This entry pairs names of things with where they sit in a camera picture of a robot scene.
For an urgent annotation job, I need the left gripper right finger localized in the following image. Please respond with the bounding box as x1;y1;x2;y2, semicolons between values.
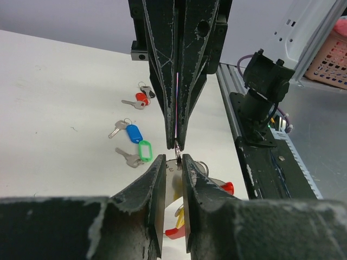
182;153;347;260

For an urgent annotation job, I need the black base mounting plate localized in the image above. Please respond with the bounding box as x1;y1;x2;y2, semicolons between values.
235;137;317;199

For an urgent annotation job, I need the key with blue tag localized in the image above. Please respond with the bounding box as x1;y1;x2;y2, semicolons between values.
108;120;143;144

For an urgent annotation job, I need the key with yellow tag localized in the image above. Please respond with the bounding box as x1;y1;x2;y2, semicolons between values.
173;175;187;230

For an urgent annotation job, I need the key with red tag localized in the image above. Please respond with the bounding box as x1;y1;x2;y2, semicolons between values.
121;93;150;110

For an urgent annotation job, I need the key with green tag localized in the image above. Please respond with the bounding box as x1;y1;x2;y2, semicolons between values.
115;140;153;168

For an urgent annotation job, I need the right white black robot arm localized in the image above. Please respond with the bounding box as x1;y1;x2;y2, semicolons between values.
129;1;334;149

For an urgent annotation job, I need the pink plastic basket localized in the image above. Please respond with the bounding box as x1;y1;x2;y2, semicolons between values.
304;16;346;89

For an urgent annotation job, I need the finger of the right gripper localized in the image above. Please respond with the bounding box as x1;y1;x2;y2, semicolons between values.
177;1;219;150
142;1;177;149

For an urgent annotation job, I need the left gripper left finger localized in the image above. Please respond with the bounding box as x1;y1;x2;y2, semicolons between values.
1;154;166;259

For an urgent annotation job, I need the key with black tag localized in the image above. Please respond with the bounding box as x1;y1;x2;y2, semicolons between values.
138;81;156;99

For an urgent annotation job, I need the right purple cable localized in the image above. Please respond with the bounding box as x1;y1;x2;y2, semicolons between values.
236;53;295;134

